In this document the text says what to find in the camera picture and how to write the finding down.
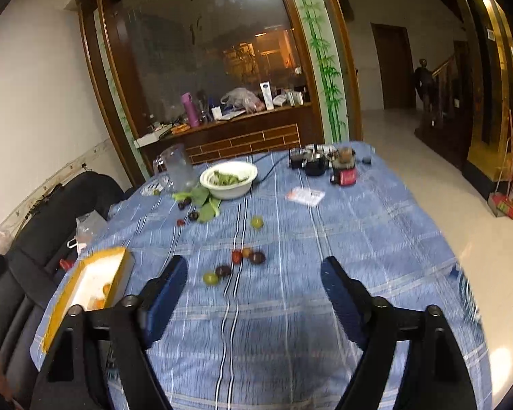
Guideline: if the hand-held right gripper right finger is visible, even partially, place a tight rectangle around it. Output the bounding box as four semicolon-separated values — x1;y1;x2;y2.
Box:
320;256;473;410

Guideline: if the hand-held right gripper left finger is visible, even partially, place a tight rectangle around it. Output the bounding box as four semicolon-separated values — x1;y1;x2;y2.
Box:
29;255;189;410

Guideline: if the yellow-edged white foam tray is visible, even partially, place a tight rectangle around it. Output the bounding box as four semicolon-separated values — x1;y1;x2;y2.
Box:
40;246;135;353

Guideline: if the blue plaid tablecloth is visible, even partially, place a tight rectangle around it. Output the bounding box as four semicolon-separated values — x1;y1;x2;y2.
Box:
30;141;492;410

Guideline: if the green bok choy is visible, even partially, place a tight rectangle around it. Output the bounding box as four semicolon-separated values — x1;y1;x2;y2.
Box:
197;199;223;223
173;186;208;206

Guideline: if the clear plastic bag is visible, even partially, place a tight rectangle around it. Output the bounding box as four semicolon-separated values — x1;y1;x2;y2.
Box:
75;211;107;248

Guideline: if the white card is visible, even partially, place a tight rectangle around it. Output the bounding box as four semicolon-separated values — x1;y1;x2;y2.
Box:
286;187;326;208

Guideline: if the red and black battery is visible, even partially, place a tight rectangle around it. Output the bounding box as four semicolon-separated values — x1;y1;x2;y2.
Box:
330;147;357;186

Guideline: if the white bowl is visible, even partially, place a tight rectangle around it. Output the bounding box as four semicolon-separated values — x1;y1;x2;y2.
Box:
199;161;258;201

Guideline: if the clear glass pitcher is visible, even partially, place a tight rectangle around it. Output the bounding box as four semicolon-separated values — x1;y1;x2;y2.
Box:
154;144;197;193

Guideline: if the black charger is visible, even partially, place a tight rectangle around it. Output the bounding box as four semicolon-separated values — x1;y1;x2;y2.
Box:
303;145;328;177

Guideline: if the chopped green vegetable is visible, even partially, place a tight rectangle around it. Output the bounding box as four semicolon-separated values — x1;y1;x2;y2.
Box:
211;171;249;187

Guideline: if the black sofa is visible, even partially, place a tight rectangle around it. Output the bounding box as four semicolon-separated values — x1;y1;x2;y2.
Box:
0;171;124;410

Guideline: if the flat white box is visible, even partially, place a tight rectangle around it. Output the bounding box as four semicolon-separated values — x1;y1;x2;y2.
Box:
134;132;172;146

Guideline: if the wooden counter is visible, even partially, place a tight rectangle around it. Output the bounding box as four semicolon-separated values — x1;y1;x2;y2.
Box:
134;101;326;180

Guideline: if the red dustpan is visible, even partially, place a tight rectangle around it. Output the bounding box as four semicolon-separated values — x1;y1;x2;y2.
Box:
489;192;513;219

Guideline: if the pink bottle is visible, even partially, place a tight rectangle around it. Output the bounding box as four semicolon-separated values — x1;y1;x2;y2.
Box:
181;93;200;128

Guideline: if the wooden staircase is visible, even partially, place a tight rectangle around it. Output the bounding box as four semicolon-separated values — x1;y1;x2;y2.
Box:
415;43;473;172

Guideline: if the cluster of small white boxes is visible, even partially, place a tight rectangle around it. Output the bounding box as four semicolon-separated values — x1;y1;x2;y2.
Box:
274;87;305;107

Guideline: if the translucent plastic bag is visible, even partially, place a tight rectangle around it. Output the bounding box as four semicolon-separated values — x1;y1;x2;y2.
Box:
220;87;263;114

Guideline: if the dark figure statue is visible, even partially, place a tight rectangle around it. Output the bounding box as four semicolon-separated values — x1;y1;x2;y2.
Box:
412;57;439;124

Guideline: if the bamboo painted panel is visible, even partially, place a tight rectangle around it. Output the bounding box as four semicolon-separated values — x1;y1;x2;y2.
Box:
291;0;349;141

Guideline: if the glass partition window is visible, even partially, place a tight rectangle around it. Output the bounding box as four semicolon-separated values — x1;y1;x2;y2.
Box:
122;0;308;124

